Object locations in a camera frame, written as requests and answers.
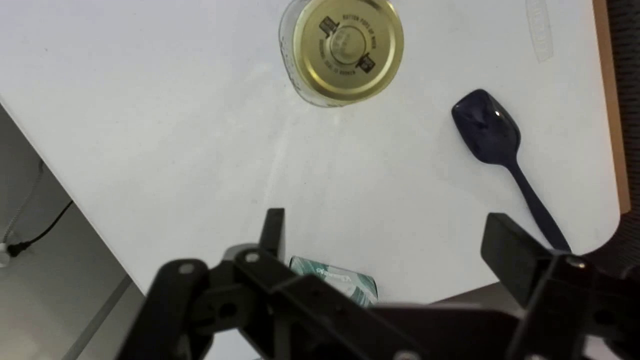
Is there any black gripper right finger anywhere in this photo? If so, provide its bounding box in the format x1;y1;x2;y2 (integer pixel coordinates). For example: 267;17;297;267
478;213;640;360

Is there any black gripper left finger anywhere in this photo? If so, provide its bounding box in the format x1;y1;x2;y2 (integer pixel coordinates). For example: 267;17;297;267
118;206;401;360

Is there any gold metal jar lid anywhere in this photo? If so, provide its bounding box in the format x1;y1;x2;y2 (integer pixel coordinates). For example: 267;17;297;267
290;0;405;105

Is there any clear glass jar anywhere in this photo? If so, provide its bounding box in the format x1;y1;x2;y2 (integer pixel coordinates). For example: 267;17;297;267
275;0;375;112

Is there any teal patterned tissue box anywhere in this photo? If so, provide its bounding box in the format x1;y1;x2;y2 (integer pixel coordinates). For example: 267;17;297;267
288;255;380;310

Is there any white table board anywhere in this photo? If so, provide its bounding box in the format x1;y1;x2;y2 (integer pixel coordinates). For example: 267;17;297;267
0;0;623;360

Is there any black plastic spoon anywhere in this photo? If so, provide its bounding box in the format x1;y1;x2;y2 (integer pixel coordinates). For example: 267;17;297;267
449;89;573;255

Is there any black power cable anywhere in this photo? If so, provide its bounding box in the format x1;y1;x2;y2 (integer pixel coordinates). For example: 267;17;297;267
0;198;75;261

